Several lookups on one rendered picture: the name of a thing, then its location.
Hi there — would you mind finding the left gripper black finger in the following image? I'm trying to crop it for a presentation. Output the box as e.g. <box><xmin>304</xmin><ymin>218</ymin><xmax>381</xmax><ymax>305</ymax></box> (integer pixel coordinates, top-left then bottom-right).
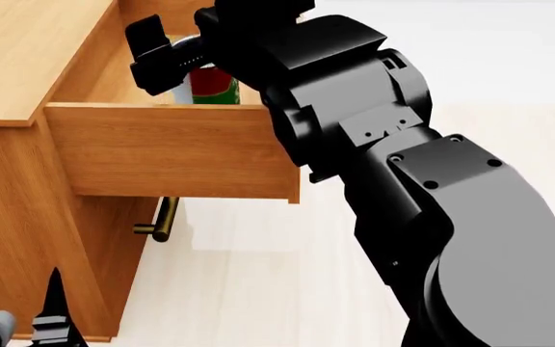
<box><xmin>28</xmin><ymin>266</ymin><xmax>90</xmax><ymax>347</ymax></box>

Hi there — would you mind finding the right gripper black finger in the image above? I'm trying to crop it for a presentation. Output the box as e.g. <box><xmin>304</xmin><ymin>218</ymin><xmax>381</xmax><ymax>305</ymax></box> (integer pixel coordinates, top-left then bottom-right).
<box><xmin>129</xmin><ymin>45</ymin><xmax>207</xmax><ymax>98</ymax></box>
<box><xmin>124</xmin><ymin>14</ymin><xmax>172</xmax><ymax>62</ymax></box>

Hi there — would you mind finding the red and green can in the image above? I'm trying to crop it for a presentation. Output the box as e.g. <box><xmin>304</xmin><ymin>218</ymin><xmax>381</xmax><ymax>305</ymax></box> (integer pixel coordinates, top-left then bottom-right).
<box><xmin>168</xmin><ymin>33</ymin><xmax>242</xmax><ymax>107</ymax></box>

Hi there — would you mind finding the wooden drawer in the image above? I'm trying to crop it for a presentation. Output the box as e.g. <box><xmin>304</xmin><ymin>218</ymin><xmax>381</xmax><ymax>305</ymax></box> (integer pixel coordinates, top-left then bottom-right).
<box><xmin>44</xmin><ymin>0</ymin><xmax>303</xmax><ymax>205</ymax></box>

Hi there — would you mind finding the wooden cabinet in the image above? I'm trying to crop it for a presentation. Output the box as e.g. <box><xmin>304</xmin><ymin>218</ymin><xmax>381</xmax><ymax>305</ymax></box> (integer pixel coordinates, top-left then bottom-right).
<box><xmin>0</xmin><ymin>0</ymin><xmax>303</xmax><ymax>344</ymax></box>

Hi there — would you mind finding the brass drawer handle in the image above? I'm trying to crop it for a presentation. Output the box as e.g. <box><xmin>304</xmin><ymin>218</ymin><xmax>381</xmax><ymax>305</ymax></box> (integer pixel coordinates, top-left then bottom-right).
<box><xmin>132</xmin><ymin>196</ymin><xmax>181</xmax><ymax>244</ymax></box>

